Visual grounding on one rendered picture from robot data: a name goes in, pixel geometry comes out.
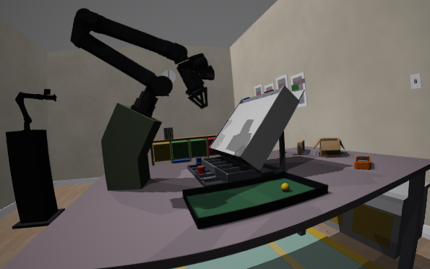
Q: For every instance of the orange digital multimeter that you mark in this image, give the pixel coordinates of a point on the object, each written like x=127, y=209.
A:
x=362, y=162

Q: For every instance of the yellow marble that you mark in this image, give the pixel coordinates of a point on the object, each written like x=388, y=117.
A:
x=285, y=187

